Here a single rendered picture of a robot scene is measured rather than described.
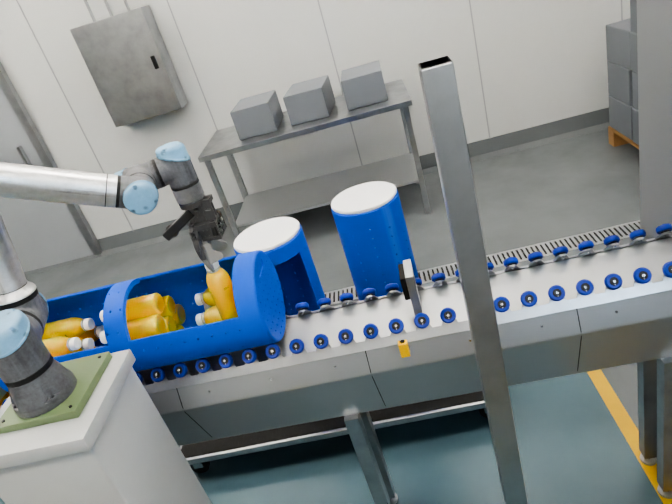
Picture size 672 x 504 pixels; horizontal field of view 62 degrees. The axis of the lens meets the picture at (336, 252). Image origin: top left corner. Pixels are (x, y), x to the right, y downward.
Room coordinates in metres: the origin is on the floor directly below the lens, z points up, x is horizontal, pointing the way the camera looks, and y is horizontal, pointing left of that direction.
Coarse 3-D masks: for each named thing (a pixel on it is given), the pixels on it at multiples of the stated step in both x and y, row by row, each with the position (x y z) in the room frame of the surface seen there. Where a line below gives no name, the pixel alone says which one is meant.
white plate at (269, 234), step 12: (252, 228) 2.13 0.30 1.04; (264, 228) 2.09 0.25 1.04; (276, 228) 2.06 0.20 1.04; (288, 228) 2.02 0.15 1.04; (240, 240) 2.05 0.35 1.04; (252, 240) 2.02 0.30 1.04; (264, 240) 1.98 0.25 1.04; (276, 240) 1.95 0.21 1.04; (288, 240) 1.93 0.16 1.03; (240, 252) 1.96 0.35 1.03
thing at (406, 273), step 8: (400, 264) 1.43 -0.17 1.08; (408, 264) 1.40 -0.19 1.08; (400, 272) 1.38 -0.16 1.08; (408, 272) 1.36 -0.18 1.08; (400, 280) 1.35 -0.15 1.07; (408, 280) 1.34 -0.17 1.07; (408, 288) 1.34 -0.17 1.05; (416, 288) 1.33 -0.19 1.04; (408, 296) 1.34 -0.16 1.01; (416, 296) 1.33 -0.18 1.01; (416, 304) 1.34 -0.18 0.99; (416, 312) 1.34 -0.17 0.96
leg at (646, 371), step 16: (640, 368) 1.33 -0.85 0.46; (656, 368) 1.31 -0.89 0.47; (640, 384) 1.34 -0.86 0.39; (656, 384) 1.31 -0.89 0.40; (640, 400) 1.34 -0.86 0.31; (656, 400) 1.31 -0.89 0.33; (640, 416) 1.34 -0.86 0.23; (656, 416) 1.31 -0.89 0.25; (640, 432) 1.34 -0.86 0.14; (656, 432) 1.31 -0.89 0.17; (640, 448) 1.35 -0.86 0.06; (656, 448) 1.31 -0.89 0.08
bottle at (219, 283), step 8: (208, 272) 1.41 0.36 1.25; (216, 272) 1.40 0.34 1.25; (224, 272) 1.41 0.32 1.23; (208, 280) 1.40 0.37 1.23; (216, 280) 1.39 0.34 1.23; (224, 280) 1.40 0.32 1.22; (208, 288) 1.41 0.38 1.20; (216, 288) 1.39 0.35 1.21; (224, 288) 1.39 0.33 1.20; (232, 288) 1.41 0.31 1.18; (216, 296) 1.39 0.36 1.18; (224, 296) 1.39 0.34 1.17; (232, 296) 1.40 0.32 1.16; (216, 304) 1.40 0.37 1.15; (224, 304) 1.39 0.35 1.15; (232, 304) 1.39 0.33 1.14; (224, 312) 1.39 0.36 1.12; (232, 312) 1.39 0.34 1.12
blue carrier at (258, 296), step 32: (256, 256) 1.47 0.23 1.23; (96, 288) 1.62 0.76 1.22; (128, 288) 1.52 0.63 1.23; (160, 288) 1.65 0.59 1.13; (192, 288) 1.64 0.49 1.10; (256, 288) 1.36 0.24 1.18; (96, 320) 1.70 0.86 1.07; (192, 320) 1.61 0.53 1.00; (224, 320) 1.34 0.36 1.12; (256, 320) 1.32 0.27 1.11; (96, 352) 1.41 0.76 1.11; (160, 352) 1.38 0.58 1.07; (192, 352) 1.37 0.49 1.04; (224, 352) 1.38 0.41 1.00; (0, 384) 1.47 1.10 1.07
